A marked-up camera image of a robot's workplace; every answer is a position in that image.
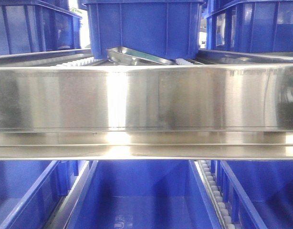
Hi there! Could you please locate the stainless steel shelf beam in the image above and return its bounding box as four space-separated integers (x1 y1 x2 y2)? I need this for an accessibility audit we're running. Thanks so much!
0 63 293 160

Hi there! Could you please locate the blue bin lower centre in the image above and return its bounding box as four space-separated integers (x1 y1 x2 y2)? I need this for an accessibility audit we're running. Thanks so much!
67 160 220 229

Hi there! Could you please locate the blue bin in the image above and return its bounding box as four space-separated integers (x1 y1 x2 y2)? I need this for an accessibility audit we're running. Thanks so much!
80 0 205 59
0 0 81 55
0 160 73 229
204 0 293 53
210 160 293 229
67 160 220 229

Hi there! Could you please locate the blue bin upper centre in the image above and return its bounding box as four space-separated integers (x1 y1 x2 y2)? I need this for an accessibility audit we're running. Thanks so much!
80 0 205 59

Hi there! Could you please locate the white roller track right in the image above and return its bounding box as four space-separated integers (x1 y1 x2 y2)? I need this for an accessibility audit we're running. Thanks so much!
195 160 236 229

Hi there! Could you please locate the blue bin lower right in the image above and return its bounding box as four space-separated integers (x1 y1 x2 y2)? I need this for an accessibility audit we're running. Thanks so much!
210 160 293 229

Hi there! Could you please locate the blue bin upper right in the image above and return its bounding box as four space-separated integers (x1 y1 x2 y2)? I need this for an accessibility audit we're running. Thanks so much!
204 0 293 53

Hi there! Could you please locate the blue bin lower left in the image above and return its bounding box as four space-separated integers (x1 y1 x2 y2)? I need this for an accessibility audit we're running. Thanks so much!
0 160 73 229

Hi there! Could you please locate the blue bin upper left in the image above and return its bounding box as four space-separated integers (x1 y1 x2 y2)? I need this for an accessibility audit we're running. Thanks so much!
0 0 81 55

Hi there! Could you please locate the steel guide rail upper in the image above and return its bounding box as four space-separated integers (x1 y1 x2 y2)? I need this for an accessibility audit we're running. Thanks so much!
107 46 176 66

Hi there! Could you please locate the steel divider rail left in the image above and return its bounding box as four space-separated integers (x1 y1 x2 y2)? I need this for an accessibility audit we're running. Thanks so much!
44 161 90 229

